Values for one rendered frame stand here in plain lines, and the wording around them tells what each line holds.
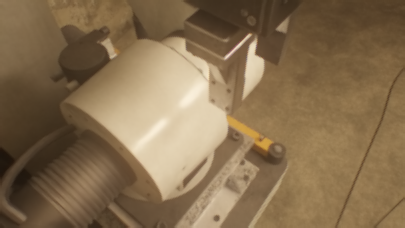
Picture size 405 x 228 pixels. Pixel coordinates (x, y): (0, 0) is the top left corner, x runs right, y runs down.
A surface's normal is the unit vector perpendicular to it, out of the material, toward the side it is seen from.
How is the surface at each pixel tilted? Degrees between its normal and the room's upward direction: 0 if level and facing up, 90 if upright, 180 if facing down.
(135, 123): 29
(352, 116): 0
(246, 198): 0
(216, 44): 90
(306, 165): 0
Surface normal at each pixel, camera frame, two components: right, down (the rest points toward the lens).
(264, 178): 0.00, -0.60
